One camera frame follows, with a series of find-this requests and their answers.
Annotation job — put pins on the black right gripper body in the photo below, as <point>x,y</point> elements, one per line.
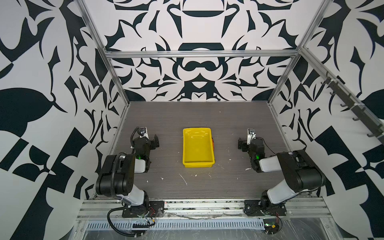
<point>244,145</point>

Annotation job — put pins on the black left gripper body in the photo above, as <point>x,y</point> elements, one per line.
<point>151,142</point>

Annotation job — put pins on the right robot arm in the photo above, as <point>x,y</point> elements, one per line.
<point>300,172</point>

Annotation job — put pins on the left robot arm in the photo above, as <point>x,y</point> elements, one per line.
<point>116,178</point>

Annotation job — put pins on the yellow plastic bin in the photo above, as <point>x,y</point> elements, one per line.
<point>198,148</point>

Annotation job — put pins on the small green circuit board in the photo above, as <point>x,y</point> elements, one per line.
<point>272,228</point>

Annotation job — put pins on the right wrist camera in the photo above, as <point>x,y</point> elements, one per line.
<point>250,135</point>

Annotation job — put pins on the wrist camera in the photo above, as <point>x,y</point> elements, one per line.
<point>250,135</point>
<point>143,132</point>

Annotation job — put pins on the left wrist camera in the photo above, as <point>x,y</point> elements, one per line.
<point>143,132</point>

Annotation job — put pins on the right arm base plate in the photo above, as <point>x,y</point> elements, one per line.
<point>257,208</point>

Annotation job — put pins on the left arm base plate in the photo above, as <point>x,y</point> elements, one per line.
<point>149,209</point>

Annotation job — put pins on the white cable duct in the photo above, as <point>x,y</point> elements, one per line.
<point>187,224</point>

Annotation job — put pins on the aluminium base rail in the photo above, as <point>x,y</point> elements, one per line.
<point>207,208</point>

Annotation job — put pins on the horizontal aluminium frame bar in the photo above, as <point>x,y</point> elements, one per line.
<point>202,54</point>

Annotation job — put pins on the black wall hook rack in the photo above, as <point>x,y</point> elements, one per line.
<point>351,102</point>

